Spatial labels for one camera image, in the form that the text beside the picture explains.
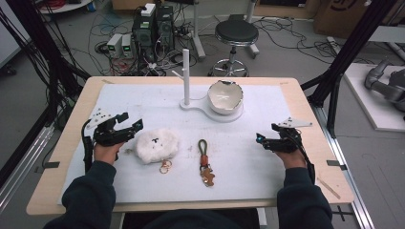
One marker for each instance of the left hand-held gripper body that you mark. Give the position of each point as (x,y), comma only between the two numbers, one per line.
(106,135)

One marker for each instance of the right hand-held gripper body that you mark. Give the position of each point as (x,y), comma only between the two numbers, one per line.
(288,143)

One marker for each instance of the person's right hand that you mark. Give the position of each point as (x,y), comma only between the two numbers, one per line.
(293,159)

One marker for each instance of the person's left hand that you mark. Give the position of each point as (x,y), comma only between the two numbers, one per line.
(105,154)

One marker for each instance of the white table mat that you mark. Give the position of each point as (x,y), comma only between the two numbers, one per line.
(242,152)

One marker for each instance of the wooden table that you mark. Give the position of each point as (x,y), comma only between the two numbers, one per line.
(318,152)

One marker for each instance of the black tape piece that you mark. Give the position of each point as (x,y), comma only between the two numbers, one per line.
(51,165)
(336,164)

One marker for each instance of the white eggshell-shaped bowl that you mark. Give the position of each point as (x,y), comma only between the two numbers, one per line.
(224,97)

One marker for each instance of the thin wooden stick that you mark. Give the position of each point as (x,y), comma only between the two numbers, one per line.
(328,188)

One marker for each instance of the white key stand with pole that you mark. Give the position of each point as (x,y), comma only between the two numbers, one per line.
(186,79)

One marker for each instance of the grey power supply unit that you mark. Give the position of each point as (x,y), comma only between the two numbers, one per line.
(127,46)
(114,44)

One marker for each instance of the white floor board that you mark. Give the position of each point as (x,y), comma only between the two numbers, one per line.
(366,105)

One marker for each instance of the black computer tower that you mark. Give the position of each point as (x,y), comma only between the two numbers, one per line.
(153,35)

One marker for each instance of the black round stool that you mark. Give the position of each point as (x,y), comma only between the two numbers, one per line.
(236,31)

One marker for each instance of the person's torso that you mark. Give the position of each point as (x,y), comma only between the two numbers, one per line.
(191,221)

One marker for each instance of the white metal stand leg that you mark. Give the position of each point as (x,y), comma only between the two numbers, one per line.
(197,35)

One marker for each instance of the white power strip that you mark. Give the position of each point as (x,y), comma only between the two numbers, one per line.
(148,9)

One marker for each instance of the cardboard box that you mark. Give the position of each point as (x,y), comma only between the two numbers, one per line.
(344,16)

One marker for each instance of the aluminium floor rail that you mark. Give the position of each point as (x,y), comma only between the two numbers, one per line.
(347,178)
(22,168)

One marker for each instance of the black metal frame post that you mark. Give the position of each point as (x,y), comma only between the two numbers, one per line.
(347,54)
(41,47)

